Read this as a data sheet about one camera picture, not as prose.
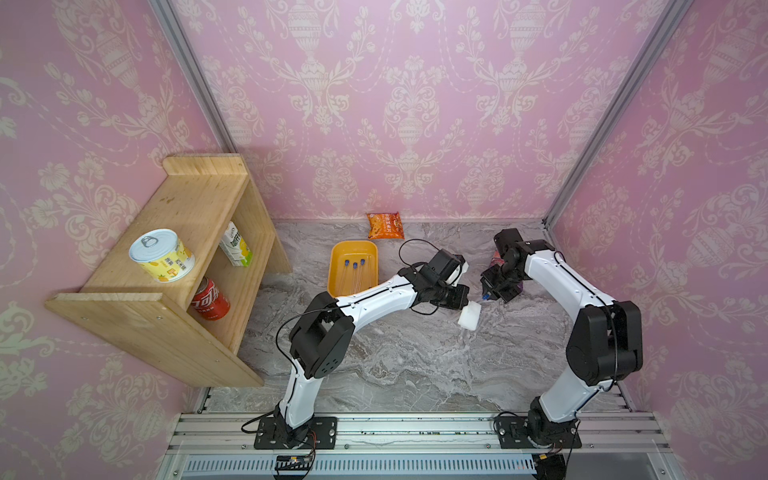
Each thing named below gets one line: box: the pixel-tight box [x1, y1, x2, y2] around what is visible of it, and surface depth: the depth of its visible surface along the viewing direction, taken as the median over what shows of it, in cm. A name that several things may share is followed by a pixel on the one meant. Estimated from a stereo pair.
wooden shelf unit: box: [44, 153, 293, 388], surface depth 67 cm
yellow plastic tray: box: [327, 240, 379, 298], surface depth 108 cm
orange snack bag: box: [366, 212, 405, 240], surface depth 118 cm
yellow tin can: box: [128, 229, 196, 283], surface depth 52 cm
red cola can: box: [191, 276, 231, 321], surface depth 67 cm
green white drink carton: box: [219, 221, 253, 267], surface depth 77 cm
